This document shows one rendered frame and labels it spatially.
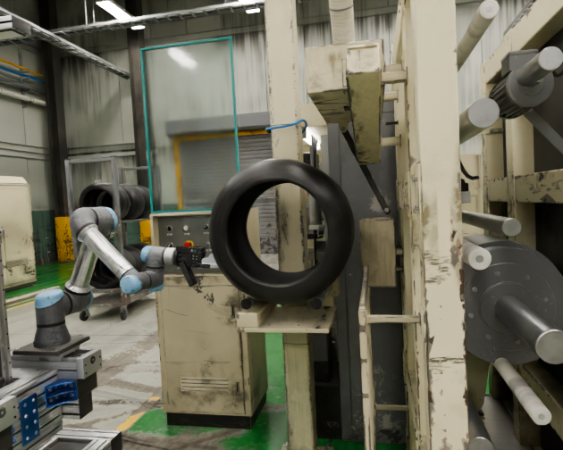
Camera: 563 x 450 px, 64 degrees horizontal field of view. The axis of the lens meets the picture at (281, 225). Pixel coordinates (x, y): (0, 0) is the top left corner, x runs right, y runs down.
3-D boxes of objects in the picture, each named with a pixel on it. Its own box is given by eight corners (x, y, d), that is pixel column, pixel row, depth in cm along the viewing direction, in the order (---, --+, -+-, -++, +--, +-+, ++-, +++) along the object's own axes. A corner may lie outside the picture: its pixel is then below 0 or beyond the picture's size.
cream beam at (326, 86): (324, 124, 201) (323, 91, 201) (382, 120, 196) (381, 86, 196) (304, 94, 142) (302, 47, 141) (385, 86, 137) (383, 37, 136)
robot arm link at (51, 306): (29, 324, 197) (27, 294, 197) (54, 316, 210) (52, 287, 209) (49, 325, 193) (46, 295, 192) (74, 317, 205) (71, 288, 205)
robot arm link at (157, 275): (136, 292, 190) (137, 266, 189) (153, 287, 200) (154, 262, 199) (151, 295, 187) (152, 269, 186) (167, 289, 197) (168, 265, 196)
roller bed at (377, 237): (363, 279, 216) (360, 218, 215) (394, 279, 213) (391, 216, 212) (362, 287, 197) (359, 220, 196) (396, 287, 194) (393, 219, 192)
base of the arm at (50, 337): (25, 347, 195) (23, 325, 195) (49, 337, 210) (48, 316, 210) (55, 348, 192) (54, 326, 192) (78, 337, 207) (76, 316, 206)
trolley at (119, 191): (128, 298, 658) (119, 167, 647) (169, 296, 649) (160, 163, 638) (75, 322, 526) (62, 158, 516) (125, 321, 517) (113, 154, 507)
